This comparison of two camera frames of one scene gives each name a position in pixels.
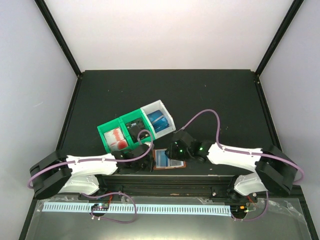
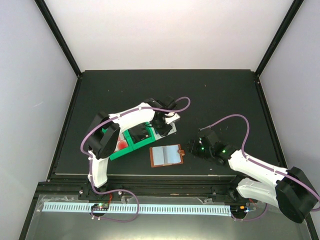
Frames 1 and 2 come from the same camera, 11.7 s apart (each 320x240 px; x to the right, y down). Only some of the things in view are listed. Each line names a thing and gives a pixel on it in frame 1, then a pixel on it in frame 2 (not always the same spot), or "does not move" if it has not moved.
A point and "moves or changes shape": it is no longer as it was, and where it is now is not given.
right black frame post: [291, 13] does not move
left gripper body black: [147, 167] to [160, 127]
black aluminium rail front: [197, 186] does not move
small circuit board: [100, 207] does not move
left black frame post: [44, 9] does not move
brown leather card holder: [154, 161] moves or changes shape
